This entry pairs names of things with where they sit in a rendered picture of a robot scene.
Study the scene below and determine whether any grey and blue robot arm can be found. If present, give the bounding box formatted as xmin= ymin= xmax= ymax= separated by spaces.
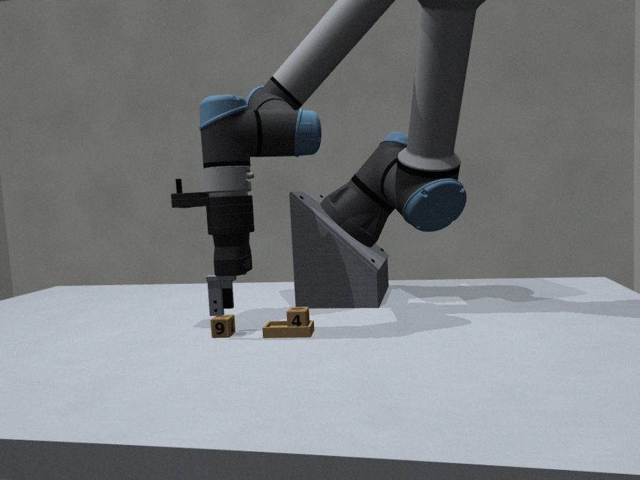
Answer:
xmin=200 ymin=0 xmax=486 ymax=247

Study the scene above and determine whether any tan wooden cube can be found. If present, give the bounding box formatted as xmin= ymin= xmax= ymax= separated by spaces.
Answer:
xmin=210 ymin=315 xmax=235 ymax=337
xmin=286 ymin=307 xmax=310 ymax=327

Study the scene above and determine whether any tan shallow rectangular tray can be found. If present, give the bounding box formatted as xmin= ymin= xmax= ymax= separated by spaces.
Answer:
xmin=262 ymin=320 xmax=315 ymax=338

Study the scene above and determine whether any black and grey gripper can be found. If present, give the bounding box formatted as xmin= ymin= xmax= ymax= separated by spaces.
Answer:
xmin=171 ymin=166 xmax=255 ymax=316

